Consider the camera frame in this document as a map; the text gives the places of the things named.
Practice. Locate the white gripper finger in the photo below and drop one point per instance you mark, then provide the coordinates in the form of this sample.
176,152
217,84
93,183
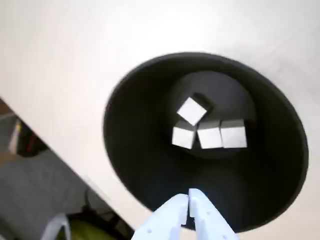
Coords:
211,222
162,222

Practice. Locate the white cube block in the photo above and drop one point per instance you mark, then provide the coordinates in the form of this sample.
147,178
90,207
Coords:
210,137
192,111
233,135
183,137

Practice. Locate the black round pot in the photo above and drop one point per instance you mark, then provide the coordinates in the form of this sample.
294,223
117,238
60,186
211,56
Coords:
140,125

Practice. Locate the yellow-green round object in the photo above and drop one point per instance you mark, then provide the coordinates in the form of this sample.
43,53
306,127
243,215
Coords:
92,230

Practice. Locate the dark floor object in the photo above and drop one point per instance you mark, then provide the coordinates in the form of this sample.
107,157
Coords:
30,142

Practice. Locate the white curved plastic frame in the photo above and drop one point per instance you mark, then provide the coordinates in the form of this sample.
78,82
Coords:
56,225

